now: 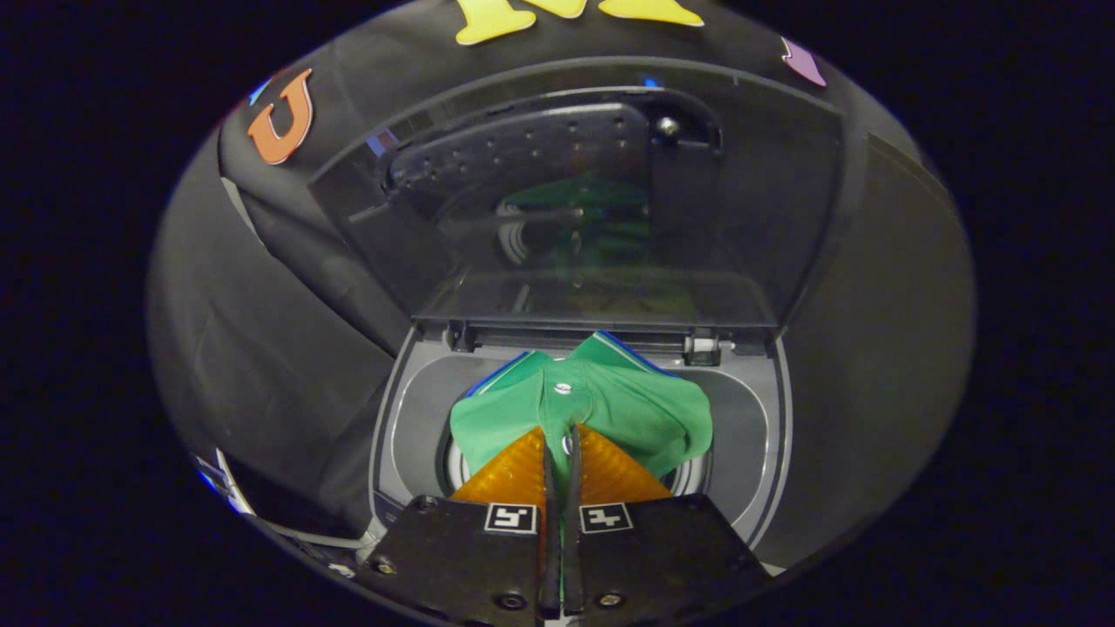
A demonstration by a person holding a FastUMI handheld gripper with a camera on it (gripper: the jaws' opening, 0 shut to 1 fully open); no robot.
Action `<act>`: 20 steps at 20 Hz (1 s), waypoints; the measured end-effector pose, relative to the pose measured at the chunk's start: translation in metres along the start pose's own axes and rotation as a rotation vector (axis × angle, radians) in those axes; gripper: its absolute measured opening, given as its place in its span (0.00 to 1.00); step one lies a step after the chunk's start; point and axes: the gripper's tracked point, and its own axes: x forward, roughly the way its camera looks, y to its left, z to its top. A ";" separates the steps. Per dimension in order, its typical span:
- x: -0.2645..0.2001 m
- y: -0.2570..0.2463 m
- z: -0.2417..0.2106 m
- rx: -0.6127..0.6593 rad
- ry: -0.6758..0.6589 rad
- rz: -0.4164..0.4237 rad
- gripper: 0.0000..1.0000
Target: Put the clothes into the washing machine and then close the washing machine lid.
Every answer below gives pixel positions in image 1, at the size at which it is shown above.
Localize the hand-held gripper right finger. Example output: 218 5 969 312
562 422 774 624

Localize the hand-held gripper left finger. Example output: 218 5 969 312
357 424 563 627

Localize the green polo shirt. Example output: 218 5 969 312
449 331 713 497

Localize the dark washing machine lid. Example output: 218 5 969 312
307 57 848 332

